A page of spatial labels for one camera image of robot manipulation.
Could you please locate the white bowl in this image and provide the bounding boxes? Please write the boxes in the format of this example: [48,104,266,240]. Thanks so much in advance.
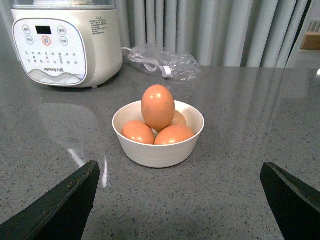
[112,100,205,168]

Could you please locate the pale egg behind in bowl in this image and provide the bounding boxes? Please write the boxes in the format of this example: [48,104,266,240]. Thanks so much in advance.
[152,109,187,134]

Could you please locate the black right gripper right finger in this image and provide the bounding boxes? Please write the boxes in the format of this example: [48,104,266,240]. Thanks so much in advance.
[260,162,320,240]

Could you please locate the clear plastic bag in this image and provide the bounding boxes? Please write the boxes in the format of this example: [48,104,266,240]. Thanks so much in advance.
[122,43,202,81]

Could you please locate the white power cable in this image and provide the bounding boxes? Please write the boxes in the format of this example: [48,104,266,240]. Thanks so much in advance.
[121,46,172,79]

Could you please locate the wooden box in background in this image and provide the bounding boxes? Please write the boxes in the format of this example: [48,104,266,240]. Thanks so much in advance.
[300,31,320,51]

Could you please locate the white Joyoung blender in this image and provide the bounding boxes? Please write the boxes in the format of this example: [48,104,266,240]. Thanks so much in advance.
[11,0,123,88]

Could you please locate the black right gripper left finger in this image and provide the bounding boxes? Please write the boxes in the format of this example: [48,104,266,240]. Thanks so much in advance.
[0,160,100,240]

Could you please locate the brown egg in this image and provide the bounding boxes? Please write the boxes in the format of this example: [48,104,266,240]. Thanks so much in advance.
[154,124,195,145]
[121,120,155,145]
[141,84,175,131]

